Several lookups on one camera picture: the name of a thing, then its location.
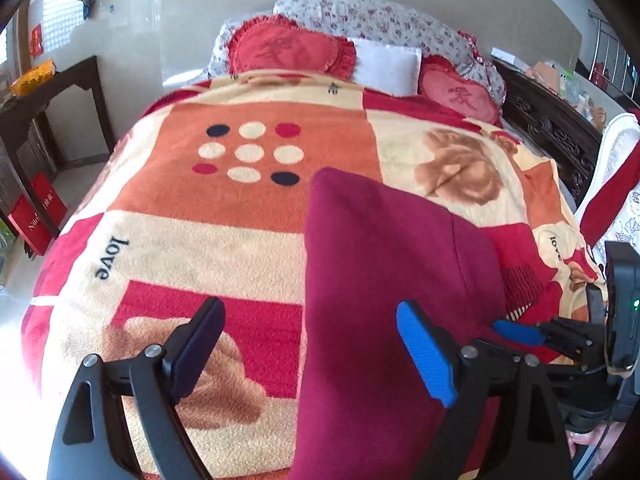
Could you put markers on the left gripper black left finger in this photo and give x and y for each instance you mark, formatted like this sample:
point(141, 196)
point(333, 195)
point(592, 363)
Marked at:
point(92, 439)

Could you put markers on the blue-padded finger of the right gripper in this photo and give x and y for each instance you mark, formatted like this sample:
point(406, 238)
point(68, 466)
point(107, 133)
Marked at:
point(562, 335)

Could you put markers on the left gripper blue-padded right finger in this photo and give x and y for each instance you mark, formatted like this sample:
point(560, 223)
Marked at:
point(527, 440)

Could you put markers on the maroon red sweater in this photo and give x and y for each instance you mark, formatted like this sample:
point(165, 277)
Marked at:
point(364, 412)

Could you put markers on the person's right hand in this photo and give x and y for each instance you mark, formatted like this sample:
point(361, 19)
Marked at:
point(609, 434)

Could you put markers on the red cloth on chair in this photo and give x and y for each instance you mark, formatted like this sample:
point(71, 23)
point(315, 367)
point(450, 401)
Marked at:
point(602, 210)

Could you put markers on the white lace armchair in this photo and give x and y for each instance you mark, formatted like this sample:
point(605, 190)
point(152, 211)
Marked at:
point(619, 138)

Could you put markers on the red gift bag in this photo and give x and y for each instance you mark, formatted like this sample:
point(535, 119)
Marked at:
point(50, 201)
point(27, 223)

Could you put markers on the orange cream red fleece blanket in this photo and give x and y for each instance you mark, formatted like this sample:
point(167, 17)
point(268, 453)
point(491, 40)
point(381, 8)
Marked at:
point(208, 196)

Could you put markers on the right red heart pillow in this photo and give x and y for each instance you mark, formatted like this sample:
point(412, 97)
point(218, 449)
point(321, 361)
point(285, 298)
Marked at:
point(440, 82)

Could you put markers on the red heart pillow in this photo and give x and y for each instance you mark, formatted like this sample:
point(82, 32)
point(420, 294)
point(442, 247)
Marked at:
point(274, 42)
point(440, 82)

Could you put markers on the dark wooden side table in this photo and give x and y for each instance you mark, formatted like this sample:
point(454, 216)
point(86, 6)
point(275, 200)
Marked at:
point(18, 118)

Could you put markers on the white rectangular pillow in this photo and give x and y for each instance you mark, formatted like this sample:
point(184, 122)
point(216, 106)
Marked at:
point(386, 68)

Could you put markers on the yellow box on table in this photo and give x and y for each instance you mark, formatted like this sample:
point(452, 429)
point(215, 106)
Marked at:
point(33, 79)

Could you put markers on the floral bed sheet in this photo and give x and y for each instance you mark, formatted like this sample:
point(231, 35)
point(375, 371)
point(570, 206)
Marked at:
point(381, 21)

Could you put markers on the left red heart pillow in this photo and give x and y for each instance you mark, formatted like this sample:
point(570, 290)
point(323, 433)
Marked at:
point(274, 42)

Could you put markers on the dark carved wooden bed frame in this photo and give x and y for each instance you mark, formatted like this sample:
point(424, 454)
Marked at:
point(553, 126)

